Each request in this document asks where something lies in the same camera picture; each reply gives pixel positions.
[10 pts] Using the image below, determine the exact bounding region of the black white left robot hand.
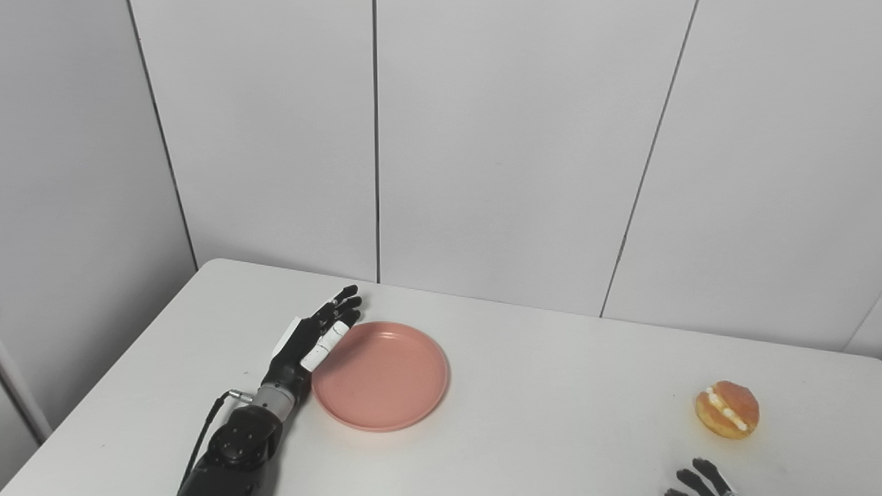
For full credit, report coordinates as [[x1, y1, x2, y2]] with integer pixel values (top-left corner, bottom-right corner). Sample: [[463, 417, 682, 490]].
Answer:
[[260, 285, 362, 400]]

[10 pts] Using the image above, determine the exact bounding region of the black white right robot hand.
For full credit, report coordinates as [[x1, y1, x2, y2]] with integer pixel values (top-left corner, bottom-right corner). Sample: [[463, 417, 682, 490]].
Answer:
[[665, 457, 738, 496]]

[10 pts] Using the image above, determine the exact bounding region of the cream puff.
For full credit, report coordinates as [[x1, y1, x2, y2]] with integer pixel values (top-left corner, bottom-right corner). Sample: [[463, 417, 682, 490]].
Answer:
[[695, 380, 760, 440]]

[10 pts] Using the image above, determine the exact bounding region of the pink round plate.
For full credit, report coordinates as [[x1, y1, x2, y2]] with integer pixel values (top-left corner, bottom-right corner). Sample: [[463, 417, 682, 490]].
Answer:
[[311, 321, 451, 433]]

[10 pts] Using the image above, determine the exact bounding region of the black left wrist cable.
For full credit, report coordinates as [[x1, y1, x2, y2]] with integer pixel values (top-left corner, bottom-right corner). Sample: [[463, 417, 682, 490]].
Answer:
[[178, 389, 253, 493]]

